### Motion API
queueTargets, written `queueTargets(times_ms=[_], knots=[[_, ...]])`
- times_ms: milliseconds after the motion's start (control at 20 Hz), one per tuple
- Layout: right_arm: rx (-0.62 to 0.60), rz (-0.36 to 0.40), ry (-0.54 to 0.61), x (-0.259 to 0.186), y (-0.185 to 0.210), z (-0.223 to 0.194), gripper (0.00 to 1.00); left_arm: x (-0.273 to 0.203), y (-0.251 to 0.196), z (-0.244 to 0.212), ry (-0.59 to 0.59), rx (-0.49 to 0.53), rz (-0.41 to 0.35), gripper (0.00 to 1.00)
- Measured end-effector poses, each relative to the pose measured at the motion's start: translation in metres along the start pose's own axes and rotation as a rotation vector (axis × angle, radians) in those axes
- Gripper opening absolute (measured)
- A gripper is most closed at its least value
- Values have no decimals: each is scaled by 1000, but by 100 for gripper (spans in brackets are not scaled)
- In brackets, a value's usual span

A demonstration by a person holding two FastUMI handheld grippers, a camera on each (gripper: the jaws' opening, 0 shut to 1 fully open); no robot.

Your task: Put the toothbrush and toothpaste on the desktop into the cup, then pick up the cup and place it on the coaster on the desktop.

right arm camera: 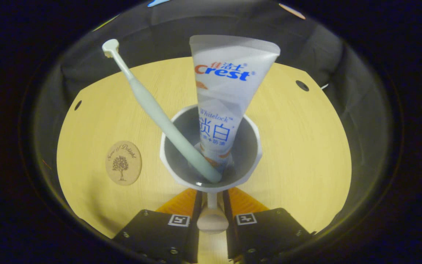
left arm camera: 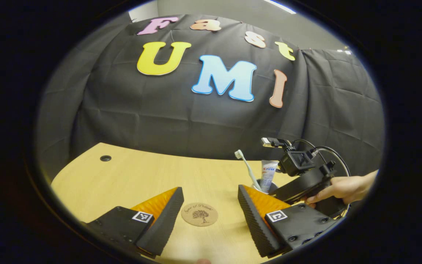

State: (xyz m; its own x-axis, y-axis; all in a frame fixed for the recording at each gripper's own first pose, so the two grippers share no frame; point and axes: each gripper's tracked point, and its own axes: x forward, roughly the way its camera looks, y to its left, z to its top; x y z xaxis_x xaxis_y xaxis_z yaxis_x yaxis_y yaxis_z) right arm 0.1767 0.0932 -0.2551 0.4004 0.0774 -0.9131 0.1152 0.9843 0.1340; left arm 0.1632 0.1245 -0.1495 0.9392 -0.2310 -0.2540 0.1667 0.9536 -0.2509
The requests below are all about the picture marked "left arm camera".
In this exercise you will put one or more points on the black backdrop cloth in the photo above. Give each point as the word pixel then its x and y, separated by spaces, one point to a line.
pixel 159 117

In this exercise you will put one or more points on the white cup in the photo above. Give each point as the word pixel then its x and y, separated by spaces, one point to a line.
pixel 274 187

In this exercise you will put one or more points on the white toothpaste tube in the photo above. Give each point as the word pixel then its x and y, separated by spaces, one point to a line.
pixel 267 179

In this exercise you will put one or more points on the pale green toothbrush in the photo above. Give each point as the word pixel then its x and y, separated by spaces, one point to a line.
pixel 249 170

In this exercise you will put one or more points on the light wooden desktop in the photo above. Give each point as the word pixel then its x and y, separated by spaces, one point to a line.
pixel 123 183

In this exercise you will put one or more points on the round cork coaster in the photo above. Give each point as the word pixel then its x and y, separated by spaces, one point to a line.
pixel 192 220

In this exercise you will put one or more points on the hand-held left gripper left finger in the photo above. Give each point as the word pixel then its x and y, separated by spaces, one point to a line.
pixel 165 223

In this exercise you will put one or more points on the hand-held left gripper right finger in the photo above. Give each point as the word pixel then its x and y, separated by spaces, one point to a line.
pixel 255 227

